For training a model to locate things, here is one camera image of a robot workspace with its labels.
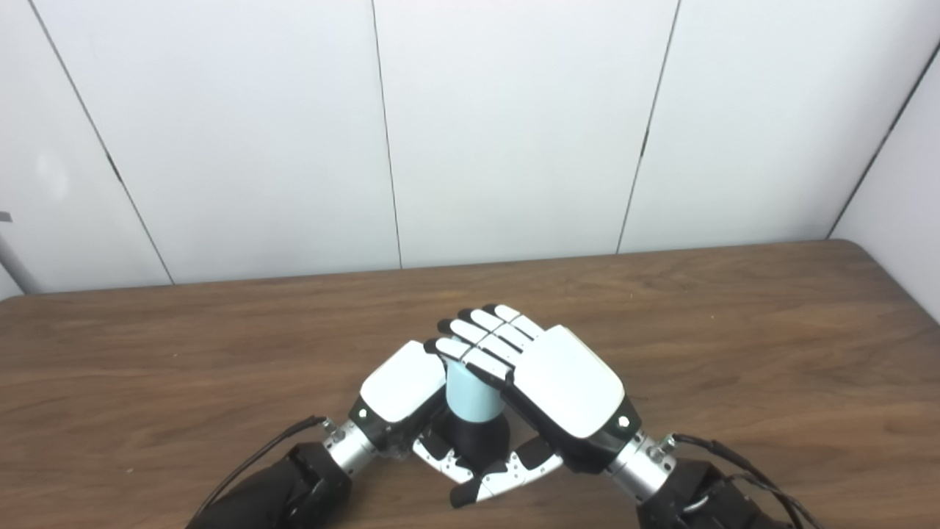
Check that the black nozzle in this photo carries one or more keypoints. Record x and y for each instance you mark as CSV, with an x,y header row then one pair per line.
x,y
477,441

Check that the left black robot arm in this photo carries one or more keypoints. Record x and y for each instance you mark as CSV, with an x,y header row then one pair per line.
x,y
279,488

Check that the light blue cylinder cup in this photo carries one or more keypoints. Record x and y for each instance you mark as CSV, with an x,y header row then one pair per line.
x,y
470,397

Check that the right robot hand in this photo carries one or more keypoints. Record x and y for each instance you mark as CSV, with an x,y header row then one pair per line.
x,y
569,382

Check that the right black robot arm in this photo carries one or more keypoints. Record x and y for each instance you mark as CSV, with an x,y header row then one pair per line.
x,y
698,492

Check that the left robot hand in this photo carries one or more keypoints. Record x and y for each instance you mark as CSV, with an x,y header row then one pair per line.
x,y
400,382

